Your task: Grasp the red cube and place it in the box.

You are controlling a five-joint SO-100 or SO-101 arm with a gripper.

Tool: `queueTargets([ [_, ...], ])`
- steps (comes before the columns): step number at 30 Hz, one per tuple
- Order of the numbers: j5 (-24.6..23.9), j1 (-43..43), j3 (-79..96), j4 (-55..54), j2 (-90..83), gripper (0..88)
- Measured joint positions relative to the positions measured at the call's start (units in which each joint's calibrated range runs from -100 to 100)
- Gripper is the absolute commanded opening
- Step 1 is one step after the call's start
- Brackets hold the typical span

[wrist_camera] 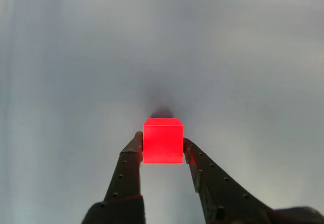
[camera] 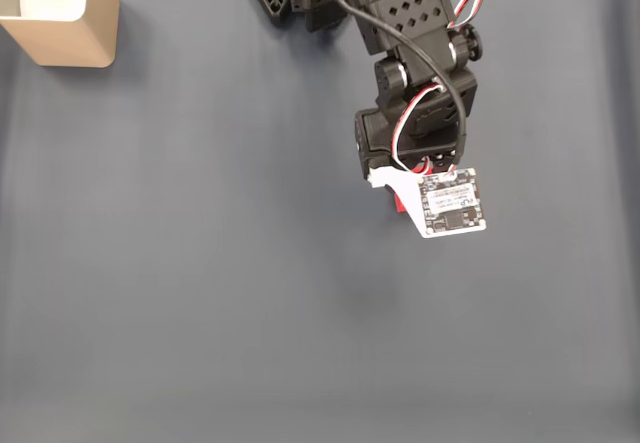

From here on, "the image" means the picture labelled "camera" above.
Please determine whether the beige box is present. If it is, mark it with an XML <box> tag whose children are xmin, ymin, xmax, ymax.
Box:
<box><xmin>0</xmin><ymin>0</ymin><xmax>121</xmax><ymax>69</ymax></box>

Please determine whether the red cube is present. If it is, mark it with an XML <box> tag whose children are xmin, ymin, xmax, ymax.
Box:
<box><xmin>392</xmin><ymin>160</ymin><xmax>434</xmax><ymax>215</ymax></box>

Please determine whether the black camera cable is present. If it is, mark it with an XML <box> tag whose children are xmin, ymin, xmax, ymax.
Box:
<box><xmin>319</xmin><ymin>0</ymin><xmax>470</xmax><ymax>180</ymax></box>

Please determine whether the grey table mat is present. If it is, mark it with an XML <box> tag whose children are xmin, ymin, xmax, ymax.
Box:
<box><xmin>0</xmin><ymin>0</ymin><xmax>640</xmax><ymax>443</ymax></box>

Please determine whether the camera board on white mount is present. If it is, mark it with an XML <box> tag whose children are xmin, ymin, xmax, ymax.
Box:
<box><xmin>367</xmin><ymin>165</ymin><xmax>488</xmax><ymax>240</ymax></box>

